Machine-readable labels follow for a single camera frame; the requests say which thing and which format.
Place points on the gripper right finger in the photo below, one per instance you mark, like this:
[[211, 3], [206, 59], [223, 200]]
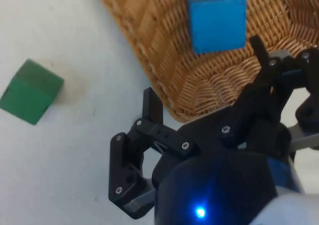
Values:
[[270, 85]]

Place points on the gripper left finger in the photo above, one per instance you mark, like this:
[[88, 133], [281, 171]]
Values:
[[152, 132]]

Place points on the blue cube block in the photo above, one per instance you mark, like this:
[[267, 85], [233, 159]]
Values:
[[216, 20]]

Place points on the wicker basket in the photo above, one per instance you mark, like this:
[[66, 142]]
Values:
[[224, 50]]

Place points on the green cube block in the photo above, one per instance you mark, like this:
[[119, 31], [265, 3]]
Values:
[[30, 91]]

